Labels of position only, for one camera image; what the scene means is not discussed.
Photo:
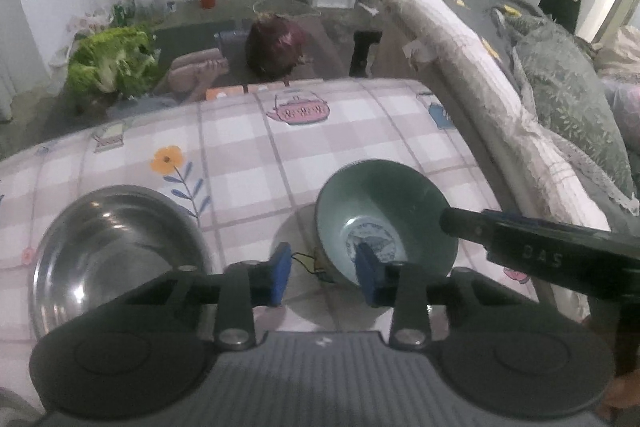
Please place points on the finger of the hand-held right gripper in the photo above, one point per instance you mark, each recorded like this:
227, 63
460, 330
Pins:
465, 224

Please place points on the pink plastic bag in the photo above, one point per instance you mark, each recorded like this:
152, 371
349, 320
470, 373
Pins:
195, 72

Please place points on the green lettuce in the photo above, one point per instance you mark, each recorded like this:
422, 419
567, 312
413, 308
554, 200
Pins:
110, 62

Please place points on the green ceramic bowl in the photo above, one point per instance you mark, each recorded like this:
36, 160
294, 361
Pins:
385, 202

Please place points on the person's right hand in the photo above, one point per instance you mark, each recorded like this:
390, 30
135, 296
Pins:
625, 392

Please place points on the pink plaid printed tablecloth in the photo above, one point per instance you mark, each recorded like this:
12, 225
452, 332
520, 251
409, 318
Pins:
260, 152

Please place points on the grey quilt with yellow patches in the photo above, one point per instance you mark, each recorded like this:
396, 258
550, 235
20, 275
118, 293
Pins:
472, 4

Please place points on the grey leaf-patterned pillow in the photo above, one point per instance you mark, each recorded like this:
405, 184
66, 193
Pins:
565, 97

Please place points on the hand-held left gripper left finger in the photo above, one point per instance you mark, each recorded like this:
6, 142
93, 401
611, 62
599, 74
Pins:
279, 277

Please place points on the dark low table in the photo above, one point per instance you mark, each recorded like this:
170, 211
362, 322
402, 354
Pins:
195, 37

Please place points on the green bottle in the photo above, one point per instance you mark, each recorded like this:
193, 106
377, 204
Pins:
122, 9

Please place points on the stainless steel bowl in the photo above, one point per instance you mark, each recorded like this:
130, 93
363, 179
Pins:
110, 252

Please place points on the black stool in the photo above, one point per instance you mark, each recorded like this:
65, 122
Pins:
364, 52

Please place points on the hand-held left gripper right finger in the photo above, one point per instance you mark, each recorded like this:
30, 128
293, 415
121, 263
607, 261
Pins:
366, 279

